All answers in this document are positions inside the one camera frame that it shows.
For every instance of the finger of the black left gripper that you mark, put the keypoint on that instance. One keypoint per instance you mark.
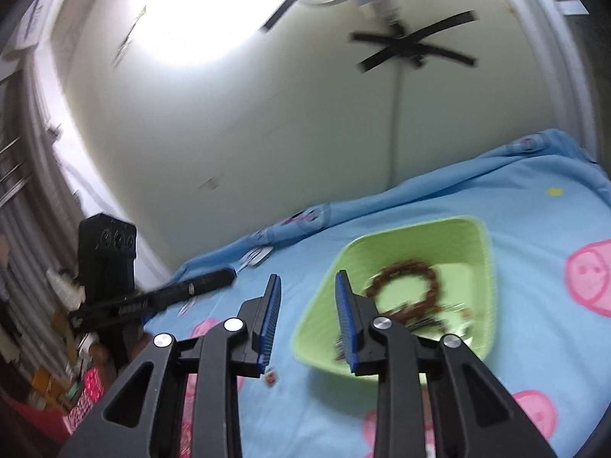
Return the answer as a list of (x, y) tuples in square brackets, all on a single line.
[(135, 308)]

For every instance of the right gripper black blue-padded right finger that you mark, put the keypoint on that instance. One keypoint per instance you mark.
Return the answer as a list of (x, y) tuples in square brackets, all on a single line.
[(473, 414)]

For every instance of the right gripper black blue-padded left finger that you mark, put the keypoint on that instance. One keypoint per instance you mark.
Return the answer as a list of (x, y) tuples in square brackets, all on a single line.
[(141, 414)]

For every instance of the blue Peppa Pig bedsheet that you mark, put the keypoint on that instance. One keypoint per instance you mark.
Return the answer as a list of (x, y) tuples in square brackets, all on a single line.
[(509, 251)]

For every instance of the small brown earring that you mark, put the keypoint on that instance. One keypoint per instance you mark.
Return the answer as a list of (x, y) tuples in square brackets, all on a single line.
[(271, 378)]

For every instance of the black tape cross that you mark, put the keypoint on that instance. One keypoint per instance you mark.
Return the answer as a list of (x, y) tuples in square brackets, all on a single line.
[(410, 46)]

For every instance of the white charger with cable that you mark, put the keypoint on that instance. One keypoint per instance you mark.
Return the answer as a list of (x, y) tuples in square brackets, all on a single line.
[(254, 257)]

